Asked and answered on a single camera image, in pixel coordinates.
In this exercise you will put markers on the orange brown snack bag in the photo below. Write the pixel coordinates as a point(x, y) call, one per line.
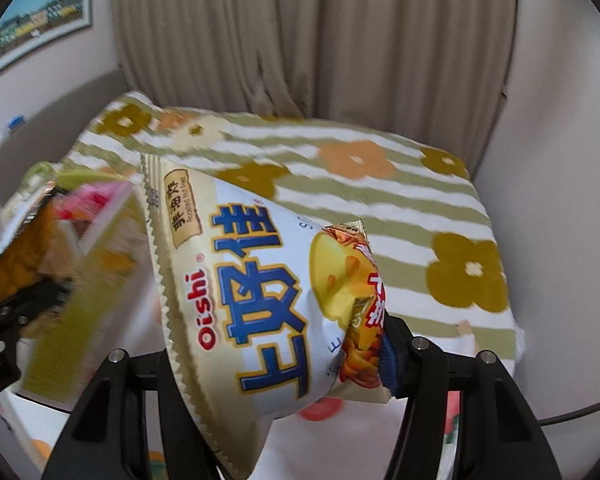
point(39, 246)

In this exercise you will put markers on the floral striped quilt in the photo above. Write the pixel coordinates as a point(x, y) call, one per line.
point(429, 232)

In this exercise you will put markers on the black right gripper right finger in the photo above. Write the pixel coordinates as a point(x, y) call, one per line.
point(498, 435)

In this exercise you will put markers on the framed city picture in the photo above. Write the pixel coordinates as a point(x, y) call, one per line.
point(29, 25)

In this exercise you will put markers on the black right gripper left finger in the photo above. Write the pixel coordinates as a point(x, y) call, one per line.
point(105, 436)

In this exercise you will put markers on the beige curtain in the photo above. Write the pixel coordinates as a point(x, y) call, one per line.
point(432, 70)

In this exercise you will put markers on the green cardboard storage box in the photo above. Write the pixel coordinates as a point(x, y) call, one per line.
point(59, 351)

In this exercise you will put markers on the white Oishi chips bag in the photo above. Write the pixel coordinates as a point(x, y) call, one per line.
point(264, 312)

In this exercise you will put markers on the bright pink snack packet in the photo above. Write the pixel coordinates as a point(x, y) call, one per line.
point(83, 205)

